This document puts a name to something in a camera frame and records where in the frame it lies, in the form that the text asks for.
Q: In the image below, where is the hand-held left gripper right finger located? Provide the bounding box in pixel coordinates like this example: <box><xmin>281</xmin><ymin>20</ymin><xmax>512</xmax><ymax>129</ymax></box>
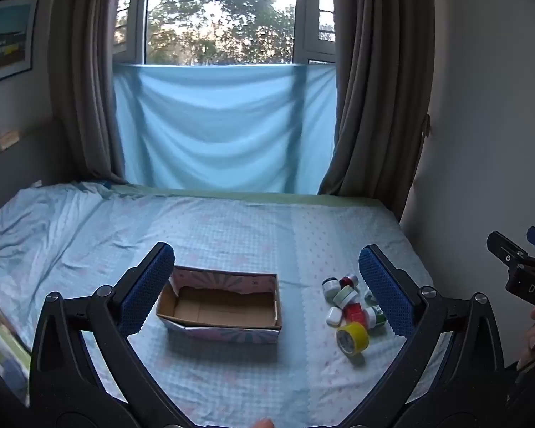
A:
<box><xmin>358</xmin><ymin>244</ymin><xmax>506</xmax><ymax>428</ymax></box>

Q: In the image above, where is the light blue patterned bedsheet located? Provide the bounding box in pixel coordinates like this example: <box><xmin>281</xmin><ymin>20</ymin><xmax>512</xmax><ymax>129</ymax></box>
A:
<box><xmin>0</xmin><ymin>182</ymin><xmax>451</xmax><ymax>428</ymax></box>

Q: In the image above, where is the small green white bottle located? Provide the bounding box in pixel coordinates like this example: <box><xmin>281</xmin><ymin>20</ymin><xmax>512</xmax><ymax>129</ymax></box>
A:
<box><xmin>363</xmin><ymin>305</ymin><xmax>387</xmax><ymax>328</ymax></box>

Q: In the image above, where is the cardboard box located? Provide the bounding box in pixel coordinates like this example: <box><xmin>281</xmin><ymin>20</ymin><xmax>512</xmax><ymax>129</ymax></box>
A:
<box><xmin>155</xmin><ymin>265</ymin><xmax>282</xmax><ymax>344</ymax></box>

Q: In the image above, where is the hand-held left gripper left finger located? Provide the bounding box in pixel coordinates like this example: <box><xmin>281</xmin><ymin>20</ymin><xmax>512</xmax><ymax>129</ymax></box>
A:
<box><xmin>29</xmin><ymin>241</ymin><xmax>183</xmax><ymax>428</ymax></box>

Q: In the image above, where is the grey brown curtain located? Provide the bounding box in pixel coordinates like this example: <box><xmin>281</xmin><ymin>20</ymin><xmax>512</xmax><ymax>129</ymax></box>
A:
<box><xmin>317</xmin><ymin>0</ymin><xmax>438</xmax><ymax>224</ymax></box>
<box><xmin>49</xmin><ymin>0</ymin><xmax>154</xmax><ymax>185</ymax></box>

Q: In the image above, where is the green striped cloth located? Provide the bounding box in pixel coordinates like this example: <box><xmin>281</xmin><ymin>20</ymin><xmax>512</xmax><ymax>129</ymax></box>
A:
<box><xmin>0</xmin><ymin>272</ymin><xmax>32</xmax><ymax>406</ymax></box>

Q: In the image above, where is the light green lid jar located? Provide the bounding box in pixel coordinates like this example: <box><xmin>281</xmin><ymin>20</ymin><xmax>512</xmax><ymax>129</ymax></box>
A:
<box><xmin>333</xmin><ymin>286</ymin><xmax>360</xmax><ymax>308</ymax></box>

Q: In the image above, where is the light blue hanging cloth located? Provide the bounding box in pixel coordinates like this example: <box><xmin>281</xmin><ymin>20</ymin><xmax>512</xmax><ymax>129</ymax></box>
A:
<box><xmin>113</xmin><ymin>63</ymin><xmax>338</xmax><ymax>194</ymax></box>

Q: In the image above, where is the window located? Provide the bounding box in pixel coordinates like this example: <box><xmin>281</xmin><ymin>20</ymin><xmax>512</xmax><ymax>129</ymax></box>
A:
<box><xmin>113</xmin><ymin>0</ymin><xmax>337</xmax><ymax>67</ymax></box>

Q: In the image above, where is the yellow tape roll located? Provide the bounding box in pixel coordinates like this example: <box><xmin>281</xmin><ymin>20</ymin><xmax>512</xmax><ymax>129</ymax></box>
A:
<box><xmin>336</xmin><ymin>322</ymin><xmax>370</xmax><ymax>356</ymax></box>

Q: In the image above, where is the wall poster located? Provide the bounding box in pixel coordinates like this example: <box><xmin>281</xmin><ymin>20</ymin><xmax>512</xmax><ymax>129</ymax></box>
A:
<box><xmin>0</xmin><ymin>0</ymin><xmax>41</xmax><ymax>89</ymax></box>

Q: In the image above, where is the red packet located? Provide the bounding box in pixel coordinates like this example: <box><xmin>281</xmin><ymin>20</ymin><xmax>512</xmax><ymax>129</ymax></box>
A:
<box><xmin>342</xmin><ymin>303</ymin><xmax>365</xmax><ymax>324</ymax></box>

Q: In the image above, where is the person's right hand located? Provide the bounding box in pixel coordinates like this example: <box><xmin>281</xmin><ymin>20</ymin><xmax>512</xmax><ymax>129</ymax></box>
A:
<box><xmin>516</xmin><ymin>307</ymin><xmax>535</xmax><ymax>371</ymax></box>

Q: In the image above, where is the grey headboard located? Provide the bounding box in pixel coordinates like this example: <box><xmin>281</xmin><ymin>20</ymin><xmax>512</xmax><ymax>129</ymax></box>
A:
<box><xmin>0</xmin><ymin>116</ymin><xmax>85</xmax><ymax>228</ymax></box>

